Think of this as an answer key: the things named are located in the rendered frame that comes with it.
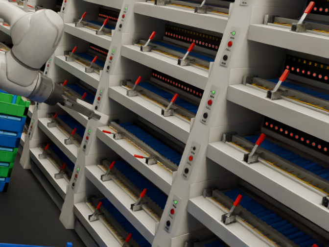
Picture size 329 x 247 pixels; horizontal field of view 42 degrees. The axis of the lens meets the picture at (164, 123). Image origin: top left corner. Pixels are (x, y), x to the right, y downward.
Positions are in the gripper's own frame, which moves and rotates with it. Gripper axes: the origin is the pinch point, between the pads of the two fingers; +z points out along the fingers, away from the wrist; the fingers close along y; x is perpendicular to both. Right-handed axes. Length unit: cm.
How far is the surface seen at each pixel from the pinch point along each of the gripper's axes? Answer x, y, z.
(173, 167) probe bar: -3.9, 22.5, 24.4
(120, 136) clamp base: -6.1, -13.4, 22.6
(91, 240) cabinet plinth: -53, -13, 34
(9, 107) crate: -21, -67, -5
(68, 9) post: 36, -100, 12
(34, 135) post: -37, -100, 28
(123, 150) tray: -9.4, -4.3, 21.0
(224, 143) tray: 12.3, 41.8, 21.2
